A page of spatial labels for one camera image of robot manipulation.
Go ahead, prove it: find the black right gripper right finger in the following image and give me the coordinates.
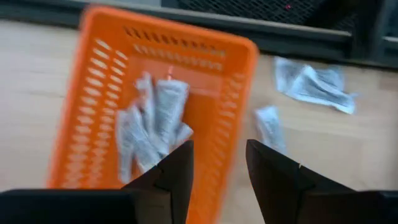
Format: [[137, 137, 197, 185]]
[[245, 139, 356, 224]]

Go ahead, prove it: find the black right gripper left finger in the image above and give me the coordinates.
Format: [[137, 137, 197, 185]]
[[122, 139, 195, 224]]

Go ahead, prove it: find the white alcohol wipe packet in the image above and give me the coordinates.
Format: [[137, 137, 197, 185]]
[[116, 107, 170, 185], [134, 72, 157, 131], [154, 78, 191, 147], [273, 55, 358, 115], [252, 105, 287, 156]]

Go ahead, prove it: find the orange plastic basket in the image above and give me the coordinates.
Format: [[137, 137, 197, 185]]
[[46, 5, 261, 224]]

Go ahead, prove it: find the long black perforated box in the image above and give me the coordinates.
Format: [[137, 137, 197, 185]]
[[175, 0, 358, 27]]

